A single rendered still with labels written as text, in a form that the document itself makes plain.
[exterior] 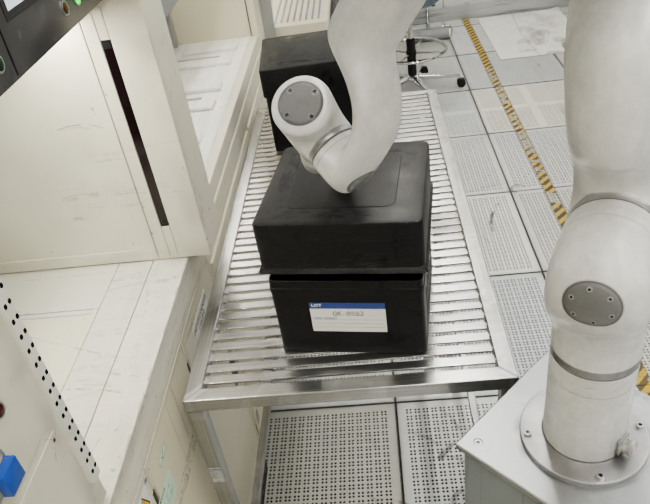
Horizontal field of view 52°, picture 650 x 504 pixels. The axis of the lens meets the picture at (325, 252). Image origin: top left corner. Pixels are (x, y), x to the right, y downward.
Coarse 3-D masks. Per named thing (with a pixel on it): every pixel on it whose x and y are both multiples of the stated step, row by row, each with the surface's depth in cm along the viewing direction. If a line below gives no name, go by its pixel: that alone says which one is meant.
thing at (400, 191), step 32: (288, 160) 129; (384, 160) 124; (416, 160) 122; (288, 192) 119; (320, 192) 117; (352, 192) 116; (384, 192) 114; (416, 192) 113; (256, 224) 111; (288, 224) 110; (320, 224) 109; (352, 224) 108; (384, 224) 107; (416, 224) 106; (288, 256) 114; (320, 256) 113; (352, 256) 112; (384, 256) 111; (416, 256) 110
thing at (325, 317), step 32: (288, 288) 119; (320, 288) 118; (352, 288) 117; (384, 288) 115; (416, 288) 114; (288, 320) 124; (320, 320) 122; (352, 320) 121; (384, 320) 120; (416, 320) 119; (384, 352) 125; (416, 352) 123
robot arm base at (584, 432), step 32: (576, 384) 91; (608, 384) 89; (544, 416) 103; (576, 416) 95; (608, 416) 93; (544, 448) 102; (576, 448) 98; (608, 448) 97; (640, 448) 100; (576, 480) 97; (608, 480) 97
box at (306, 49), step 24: (264, 48) 199; (288, 48) 196; (312, 48) 193; (264, 72) 184; (288, 72) 184; (312, 72) 184; (336, 72) 184; (264, 96) 188; (336, 96) 189; (288, 144) 197
